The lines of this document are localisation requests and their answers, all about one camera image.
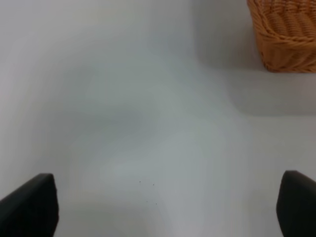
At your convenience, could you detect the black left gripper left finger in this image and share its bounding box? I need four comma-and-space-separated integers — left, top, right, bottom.
0, 173, 59, 237

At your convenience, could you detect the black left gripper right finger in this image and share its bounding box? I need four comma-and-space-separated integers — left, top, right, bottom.
276, 170, 316, 237

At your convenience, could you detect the orange wicker basket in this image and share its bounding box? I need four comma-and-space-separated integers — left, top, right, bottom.
247, 0, 316, 73

